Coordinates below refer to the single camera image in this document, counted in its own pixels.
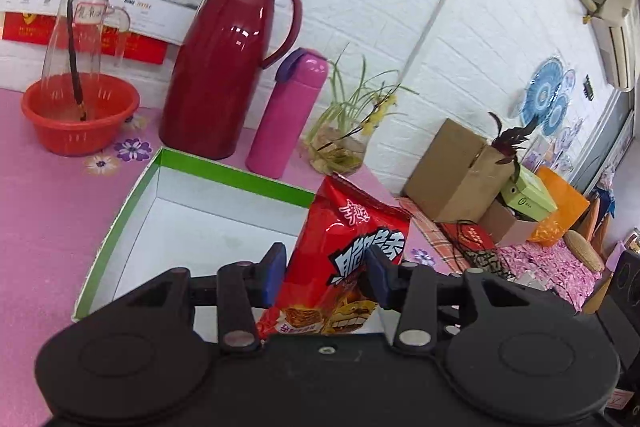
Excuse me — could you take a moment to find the orange bag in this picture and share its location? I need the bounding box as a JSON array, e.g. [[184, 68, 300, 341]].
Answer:
[[527, 166, 591, 248]]

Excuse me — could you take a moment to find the green cardboard box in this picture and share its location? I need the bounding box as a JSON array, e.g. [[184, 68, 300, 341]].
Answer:
[[71, 147, 401, 343]]

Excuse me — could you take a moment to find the white air conditioner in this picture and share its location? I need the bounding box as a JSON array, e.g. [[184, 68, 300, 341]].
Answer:
[[590, 0, 640, 90]]

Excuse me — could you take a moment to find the pink floral tablecloth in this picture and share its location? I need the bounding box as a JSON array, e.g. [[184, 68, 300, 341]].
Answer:
[[0, 87, 436, 427]]

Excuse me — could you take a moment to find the glass pitcher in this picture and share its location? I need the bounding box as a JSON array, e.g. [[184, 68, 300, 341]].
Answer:
[[40, 0, 132, 122]]

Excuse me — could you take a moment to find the black stick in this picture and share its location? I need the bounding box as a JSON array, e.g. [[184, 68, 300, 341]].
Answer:
[[66, 0, 88, 122]]

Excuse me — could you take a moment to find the dark box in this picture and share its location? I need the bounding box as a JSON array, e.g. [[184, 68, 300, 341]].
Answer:
[[597, 249, 640, 358]]

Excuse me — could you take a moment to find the red snack bag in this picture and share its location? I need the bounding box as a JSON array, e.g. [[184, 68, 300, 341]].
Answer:
[[255, 173, 413, 340]]

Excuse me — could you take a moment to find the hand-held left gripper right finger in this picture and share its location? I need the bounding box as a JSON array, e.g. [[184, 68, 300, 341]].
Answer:
[[365, 247, 521, 354]]

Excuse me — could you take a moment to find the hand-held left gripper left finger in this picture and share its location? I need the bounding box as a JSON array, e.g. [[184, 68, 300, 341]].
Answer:
[[125, 243, 288, 354]]

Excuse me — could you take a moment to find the green shoe box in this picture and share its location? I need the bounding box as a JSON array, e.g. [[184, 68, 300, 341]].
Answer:
[[500, 167, 558, 223]]

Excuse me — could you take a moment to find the pink floral blanket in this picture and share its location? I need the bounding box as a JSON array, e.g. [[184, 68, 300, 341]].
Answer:
[[495, 237, 601, 313]]

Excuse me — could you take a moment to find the blue paper fan decoration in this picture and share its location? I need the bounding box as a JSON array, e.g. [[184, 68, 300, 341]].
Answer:
[[520, 57, 576, 138]]

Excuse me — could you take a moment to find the red pouch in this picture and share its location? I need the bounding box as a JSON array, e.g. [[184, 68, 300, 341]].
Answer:
[[440, 221, 497, 253]]

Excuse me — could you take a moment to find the woven tan cushion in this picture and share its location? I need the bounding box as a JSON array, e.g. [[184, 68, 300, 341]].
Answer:
[[564, 229, 606, 273]]

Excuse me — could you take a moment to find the pink bottle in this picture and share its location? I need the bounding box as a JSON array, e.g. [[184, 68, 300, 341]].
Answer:
[[245, 47, 330, 180]]

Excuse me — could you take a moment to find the dark red thermos jug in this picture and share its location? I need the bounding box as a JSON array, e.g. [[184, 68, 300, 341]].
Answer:
[[158, 0, 304, 161]]

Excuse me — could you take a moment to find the brown patterned bag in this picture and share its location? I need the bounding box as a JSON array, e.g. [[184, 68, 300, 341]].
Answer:
[[470, 249, 516, 280]]

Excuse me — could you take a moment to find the small cardboard box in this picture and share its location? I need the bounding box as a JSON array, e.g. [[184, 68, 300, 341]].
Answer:
[[480, 199, 541, 248]]

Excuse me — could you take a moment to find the large cardboard box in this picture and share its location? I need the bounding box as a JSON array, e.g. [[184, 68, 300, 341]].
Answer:
[[402, 118, 516, 224]]

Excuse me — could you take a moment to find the red plastic bowl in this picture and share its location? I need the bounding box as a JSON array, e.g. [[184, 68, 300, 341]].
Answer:
[[21, 73, 141, 156]]

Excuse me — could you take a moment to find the purple plant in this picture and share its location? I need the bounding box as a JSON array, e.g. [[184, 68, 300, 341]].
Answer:
[[487, 112, 538, 185]]

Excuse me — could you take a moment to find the green plant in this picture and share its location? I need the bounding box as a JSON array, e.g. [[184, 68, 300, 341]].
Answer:
[[305, 42, 418, 158]]

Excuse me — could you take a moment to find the glass vase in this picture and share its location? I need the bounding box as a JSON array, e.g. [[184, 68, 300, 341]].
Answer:
[[301, 122, 368, 176]]

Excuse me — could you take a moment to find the orange plaid cloth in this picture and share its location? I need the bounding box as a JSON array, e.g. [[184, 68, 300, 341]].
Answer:
[[397, 197, 481, 275]]

